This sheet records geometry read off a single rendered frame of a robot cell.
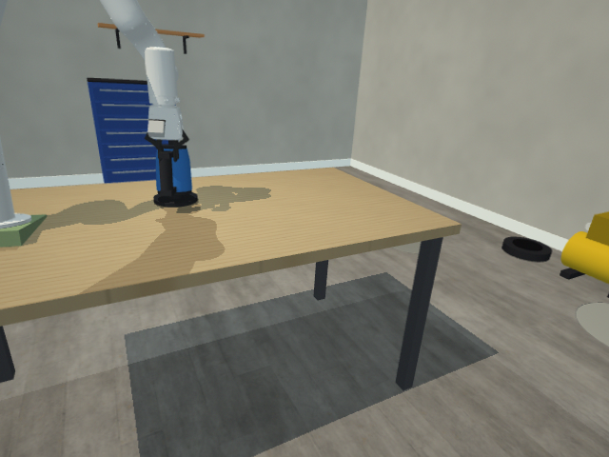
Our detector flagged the blue kettle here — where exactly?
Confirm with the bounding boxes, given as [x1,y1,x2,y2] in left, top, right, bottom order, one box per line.
[156,146,192,196]

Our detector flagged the dark grey round disk with center stud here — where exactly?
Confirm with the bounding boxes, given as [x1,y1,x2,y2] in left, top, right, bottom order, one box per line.
[153,192,198,208]

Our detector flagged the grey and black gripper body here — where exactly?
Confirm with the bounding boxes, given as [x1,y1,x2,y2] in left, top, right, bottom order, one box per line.
[148,105,184,140]

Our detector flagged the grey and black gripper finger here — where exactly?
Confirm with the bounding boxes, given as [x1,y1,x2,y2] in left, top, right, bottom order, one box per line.
[145,134,164,152]
[172,131,189,162]

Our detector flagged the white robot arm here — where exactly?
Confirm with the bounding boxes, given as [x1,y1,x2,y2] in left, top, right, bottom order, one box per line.
[0,0,180,229]

